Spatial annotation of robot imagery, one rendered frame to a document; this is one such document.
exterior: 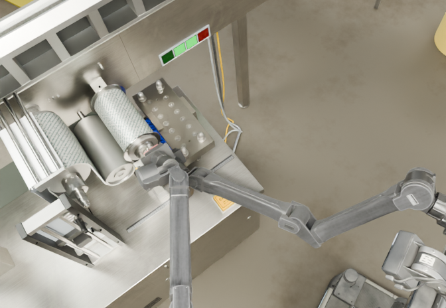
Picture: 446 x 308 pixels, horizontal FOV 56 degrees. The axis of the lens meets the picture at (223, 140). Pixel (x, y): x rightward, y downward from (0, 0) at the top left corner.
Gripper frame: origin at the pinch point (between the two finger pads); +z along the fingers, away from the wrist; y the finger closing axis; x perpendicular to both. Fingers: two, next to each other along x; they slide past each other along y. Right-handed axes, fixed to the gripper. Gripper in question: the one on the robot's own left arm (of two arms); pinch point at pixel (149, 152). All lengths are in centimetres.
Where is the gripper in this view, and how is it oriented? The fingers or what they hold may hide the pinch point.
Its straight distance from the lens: 147.7
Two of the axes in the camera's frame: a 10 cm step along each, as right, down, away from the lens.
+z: -4.8, -2.3, 8.5
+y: 7.8, -5.5, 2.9
